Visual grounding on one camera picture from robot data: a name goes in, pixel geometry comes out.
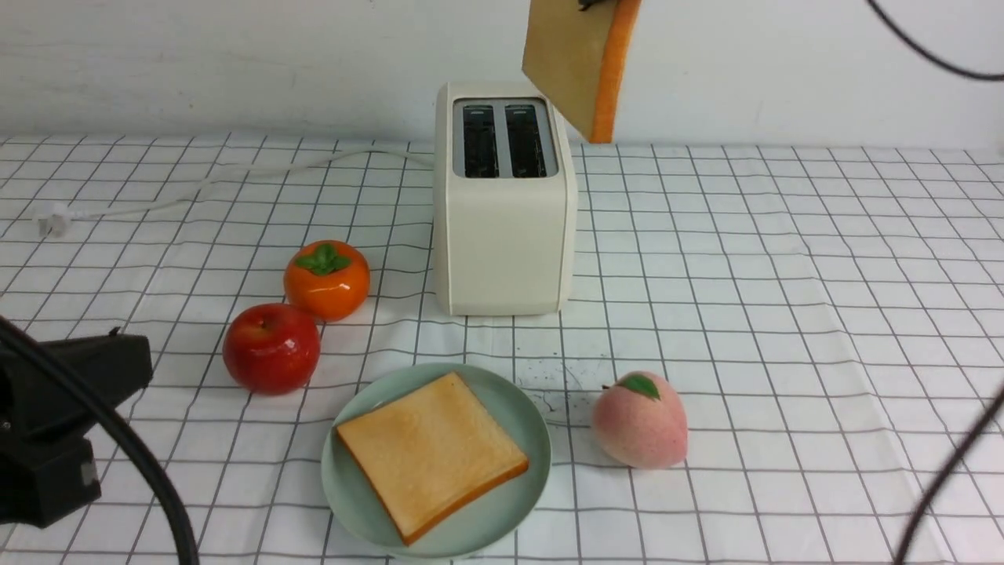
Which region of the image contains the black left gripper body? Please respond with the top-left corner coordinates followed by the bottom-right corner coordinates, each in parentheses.
top-left (1, 330), bottom-right (153, 528)

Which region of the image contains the toasted bread slice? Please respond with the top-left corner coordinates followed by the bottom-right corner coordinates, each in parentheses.
top-left (336, 372), bottom-right (529, 546)
top-left (522, 1), bottom-right (642, 144)

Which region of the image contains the red apple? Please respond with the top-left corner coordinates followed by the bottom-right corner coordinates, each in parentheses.
top-left (222, 303), bottom-right (322, 396)

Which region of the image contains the orange persimmon with green leaf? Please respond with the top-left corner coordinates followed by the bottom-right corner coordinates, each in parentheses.
top-left (283, 239), bottom-right (372, 323)

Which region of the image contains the light green round plate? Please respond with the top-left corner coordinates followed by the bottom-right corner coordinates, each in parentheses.
top-left (322, 363), bottom-right (552, 560)

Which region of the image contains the cream white toaster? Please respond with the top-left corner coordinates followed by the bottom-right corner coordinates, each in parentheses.
top-left (431, 82), bottom-right (580, 317)

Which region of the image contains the pink peach with leaf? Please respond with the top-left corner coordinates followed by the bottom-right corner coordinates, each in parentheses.
top-left (591, 371), bottom-right (689, 469)

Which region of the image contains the white grid-pattern tablecloth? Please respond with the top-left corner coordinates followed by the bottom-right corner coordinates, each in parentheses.
top-left (1, 133), bottom-right (1003, 564)

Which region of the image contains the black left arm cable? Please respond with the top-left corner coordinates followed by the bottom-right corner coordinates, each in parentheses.
top-left (0, 315), bottom-right (200, 565)

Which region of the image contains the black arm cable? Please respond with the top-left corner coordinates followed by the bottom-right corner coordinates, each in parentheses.
top-left (0, 315), bottom-right (200, 565)
top-left (866, 0), bottom-right (1004, 565)

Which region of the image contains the white toaster power cable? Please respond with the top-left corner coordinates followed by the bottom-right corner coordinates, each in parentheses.
top-left (35, 147), bottom-right (436, 239)

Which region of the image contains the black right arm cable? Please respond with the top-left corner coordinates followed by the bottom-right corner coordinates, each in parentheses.
top-left (866, 0), bottom-right (1004, 565)

